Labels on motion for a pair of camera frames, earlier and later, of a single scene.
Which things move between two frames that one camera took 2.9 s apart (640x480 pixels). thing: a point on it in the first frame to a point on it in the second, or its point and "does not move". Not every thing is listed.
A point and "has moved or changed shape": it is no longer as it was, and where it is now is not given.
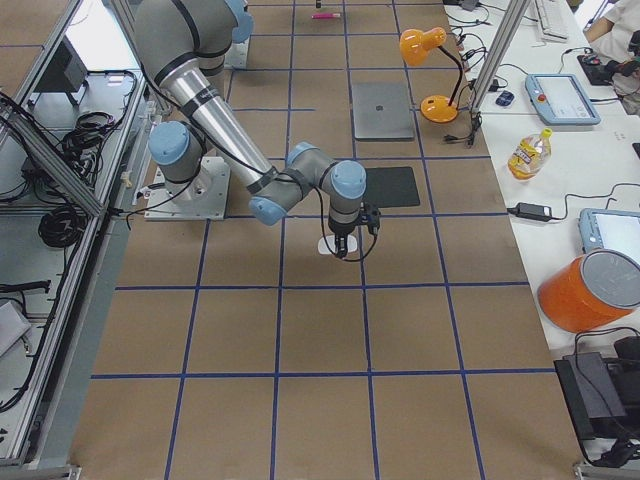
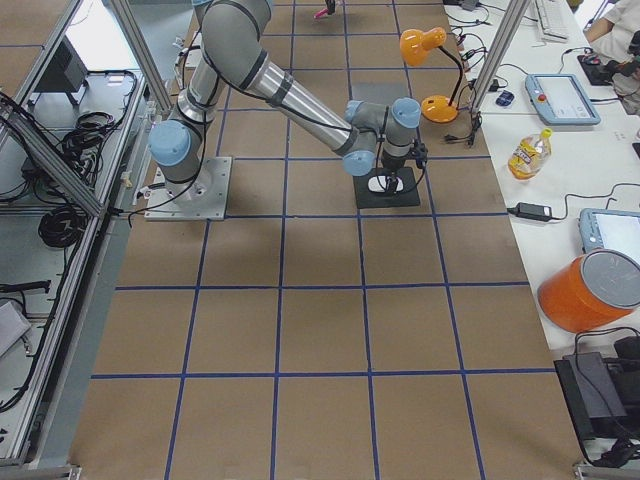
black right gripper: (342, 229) to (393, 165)
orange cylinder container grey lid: (592, 289) does not move
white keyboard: (554, 17) does not move
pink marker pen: (324, 16) has moved or changed shape
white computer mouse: (352, 244) to (378, 184)
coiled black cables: (62, 226) does not move
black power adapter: (533, 212) does not move
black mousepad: (391, 187) does not move
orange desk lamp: (414, 45) does not move
